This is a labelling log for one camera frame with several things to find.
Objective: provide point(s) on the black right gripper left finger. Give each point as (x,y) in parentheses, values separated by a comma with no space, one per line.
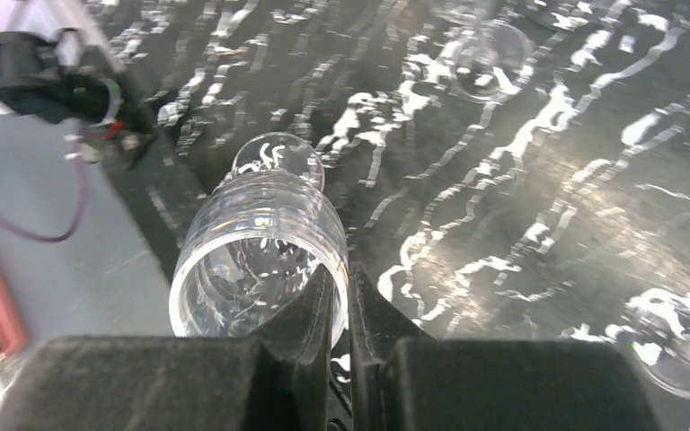
(276,378)

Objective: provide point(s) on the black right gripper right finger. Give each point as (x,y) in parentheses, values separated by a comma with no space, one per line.
(403,379)

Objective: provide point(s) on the clear stemmed wine glass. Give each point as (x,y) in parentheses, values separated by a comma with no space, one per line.
(257,240)

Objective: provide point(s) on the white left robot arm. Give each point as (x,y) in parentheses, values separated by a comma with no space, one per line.
(74,75)

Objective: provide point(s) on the clear tumbler glass far right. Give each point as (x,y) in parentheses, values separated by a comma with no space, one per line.
(659,337)

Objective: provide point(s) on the tall clear flute front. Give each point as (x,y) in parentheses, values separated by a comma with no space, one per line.
(488,62)

